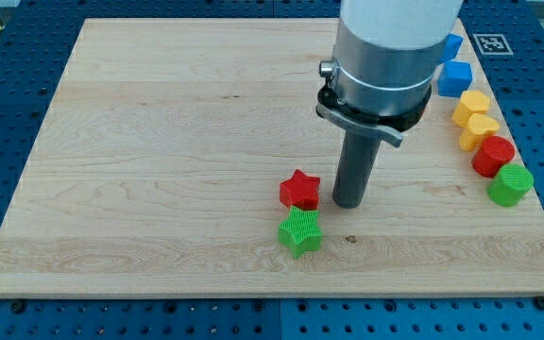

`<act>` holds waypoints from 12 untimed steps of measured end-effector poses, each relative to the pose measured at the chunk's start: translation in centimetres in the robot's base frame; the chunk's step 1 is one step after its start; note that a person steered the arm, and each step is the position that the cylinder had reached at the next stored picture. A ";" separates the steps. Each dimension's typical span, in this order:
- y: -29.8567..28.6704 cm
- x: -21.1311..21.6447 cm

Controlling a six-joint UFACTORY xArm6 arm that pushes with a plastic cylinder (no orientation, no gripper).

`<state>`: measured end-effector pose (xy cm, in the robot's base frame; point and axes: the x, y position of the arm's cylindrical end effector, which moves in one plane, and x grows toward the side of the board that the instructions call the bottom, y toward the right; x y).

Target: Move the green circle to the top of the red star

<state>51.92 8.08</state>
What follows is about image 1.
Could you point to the green cylinder block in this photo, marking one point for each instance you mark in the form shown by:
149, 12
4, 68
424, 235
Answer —
510, 185

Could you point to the green star block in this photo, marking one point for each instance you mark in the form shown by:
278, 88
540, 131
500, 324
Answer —
299, 232

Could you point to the blue cube block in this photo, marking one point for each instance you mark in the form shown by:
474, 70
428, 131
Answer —
455, 78

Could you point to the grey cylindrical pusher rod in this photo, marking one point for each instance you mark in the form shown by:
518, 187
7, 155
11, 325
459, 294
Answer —
356, 162

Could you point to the yellow hexagon block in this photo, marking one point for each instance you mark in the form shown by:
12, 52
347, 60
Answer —
470, 102

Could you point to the light wooden board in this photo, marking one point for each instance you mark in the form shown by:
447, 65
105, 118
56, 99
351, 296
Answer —
156, 174

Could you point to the yellow heart block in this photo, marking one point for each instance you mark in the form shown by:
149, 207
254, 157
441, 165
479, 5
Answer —
477, 128

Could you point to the blue block behind arm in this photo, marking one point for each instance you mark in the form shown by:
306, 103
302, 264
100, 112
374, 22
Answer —
452, 47

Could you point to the black clamp with silver lever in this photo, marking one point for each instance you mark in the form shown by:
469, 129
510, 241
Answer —
369, 125

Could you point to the red star block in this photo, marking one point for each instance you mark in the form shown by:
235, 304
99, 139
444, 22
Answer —
301, 191

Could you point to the red cylinder block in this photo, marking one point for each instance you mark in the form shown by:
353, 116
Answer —
492, 155

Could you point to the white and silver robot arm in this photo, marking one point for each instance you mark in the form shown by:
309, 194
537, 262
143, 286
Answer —
378, 80

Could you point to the black and white fiducial tag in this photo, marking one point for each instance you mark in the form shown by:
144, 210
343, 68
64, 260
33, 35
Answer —
491, 44

